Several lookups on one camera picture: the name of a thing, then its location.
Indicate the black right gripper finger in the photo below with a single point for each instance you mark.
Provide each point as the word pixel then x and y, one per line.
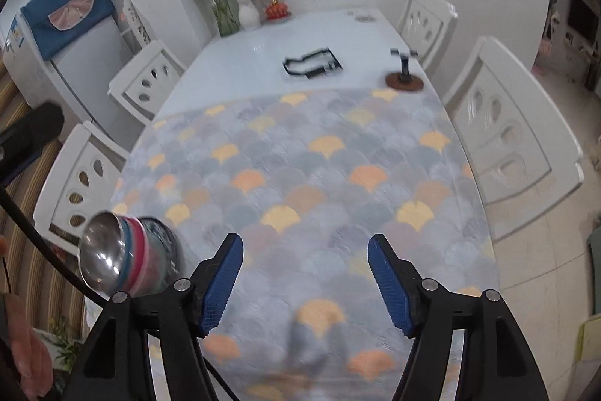
pixel 24 141

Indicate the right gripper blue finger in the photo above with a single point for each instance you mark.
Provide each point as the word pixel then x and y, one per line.
pixel 217 277
pixel 382 261

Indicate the blue steel bowl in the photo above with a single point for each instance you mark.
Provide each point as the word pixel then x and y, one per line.
pixel 105 253

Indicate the blue patterned plate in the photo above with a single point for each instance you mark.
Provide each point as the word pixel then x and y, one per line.
pixel 164 262

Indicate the red steel bowl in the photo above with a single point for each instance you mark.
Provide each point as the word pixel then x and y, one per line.
pixel 137 253

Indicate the person's hand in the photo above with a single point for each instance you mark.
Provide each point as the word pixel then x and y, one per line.
pixel 30 354

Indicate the white dining chair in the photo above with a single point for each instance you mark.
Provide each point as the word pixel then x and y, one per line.
pixel 144 84
pixel 79 185
pixel 522 152
pixel 427 27

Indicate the white refrigerator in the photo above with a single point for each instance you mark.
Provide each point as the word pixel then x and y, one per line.
pixel 77 78

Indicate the blue fridge cover cloth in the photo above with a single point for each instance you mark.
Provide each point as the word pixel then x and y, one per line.
pixel 55 24

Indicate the scallop patterned tablecloth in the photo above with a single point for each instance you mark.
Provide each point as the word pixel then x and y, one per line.
pixel 306 179

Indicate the wooden base phone stand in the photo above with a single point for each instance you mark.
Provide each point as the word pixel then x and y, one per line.
pixel 403 80

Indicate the white flower vase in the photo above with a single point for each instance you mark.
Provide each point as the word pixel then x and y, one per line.
pixel 249 16

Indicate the red teapot ornament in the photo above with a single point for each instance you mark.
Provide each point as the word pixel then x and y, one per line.
pixel 277 11

